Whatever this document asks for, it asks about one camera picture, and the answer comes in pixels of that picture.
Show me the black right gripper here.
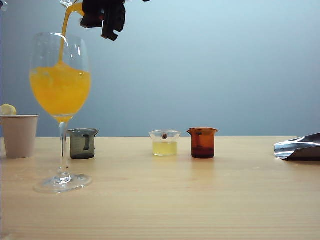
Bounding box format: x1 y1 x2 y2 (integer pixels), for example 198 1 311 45
79 0 152 42

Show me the small clear measuring cup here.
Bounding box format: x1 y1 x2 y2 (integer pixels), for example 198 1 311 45
59 0 85 18

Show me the grey translucent measuring cup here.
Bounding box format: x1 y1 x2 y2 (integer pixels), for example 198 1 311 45
66 128 100 160

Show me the clear measuring cup yellow liquid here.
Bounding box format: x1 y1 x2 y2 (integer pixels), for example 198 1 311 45
148 129 182 158

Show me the beige paper cup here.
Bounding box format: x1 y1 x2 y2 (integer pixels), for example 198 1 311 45
0 114 40 159

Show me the amber measuring cup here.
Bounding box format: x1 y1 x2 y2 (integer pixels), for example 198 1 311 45
186 127 219 159

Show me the clear stemmed wine glass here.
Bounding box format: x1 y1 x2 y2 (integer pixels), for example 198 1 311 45
29 31 93 194

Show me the yellow lemon slice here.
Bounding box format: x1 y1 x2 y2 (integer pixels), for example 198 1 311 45
0 103 17 117

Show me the silver foil bag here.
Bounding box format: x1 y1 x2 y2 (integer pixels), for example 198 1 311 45
273 132 320 161

